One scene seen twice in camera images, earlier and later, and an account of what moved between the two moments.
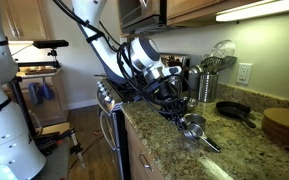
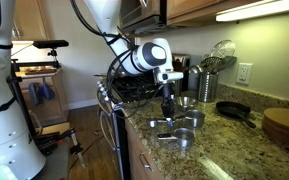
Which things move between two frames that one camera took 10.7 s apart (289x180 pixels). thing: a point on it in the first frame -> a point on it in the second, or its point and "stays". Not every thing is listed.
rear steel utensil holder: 208,85 stays
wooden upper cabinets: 181,12 stays
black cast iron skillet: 234,109 stays
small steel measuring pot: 194,131 -> 184,136
